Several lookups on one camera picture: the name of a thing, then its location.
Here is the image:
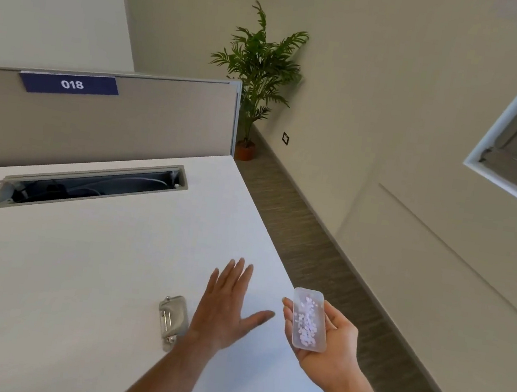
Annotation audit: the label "green palm plant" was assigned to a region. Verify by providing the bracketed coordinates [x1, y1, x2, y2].
[199, 0, 314, 153]

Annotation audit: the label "person's left hand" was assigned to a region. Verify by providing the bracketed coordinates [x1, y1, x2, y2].
[185, 252, 282, 360]

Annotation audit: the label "terracotta plant pot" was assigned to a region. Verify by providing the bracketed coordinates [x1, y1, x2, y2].
[234, 139, 258, 163]

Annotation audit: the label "blue number label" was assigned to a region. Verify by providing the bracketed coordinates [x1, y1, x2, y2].
[16, 64, 122, 105]

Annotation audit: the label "person's left forearm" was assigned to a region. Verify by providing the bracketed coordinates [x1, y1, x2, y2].
[113, 323, 223, 392]

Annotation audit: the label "clear floral phone case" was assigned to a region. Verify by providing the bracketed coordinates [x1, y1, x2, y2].
[286, 287, 335, 354]

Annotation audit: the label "grey desk divider panel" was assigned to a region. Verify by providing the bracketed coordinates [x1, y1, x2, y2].
[0, 49, 245, 205]

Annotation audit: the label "grey cables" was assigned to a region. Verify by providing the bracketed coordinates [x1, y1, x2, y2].
[26, 161, 171, 213]

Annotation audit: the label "grey desk cable tray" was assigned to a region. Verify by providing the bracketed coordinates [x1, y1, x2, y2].
[0, 141, 192, 235]

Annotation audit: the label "person's right hand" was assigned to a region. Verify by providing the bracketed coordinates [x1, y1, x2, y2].
[271, 296, 371, 392]

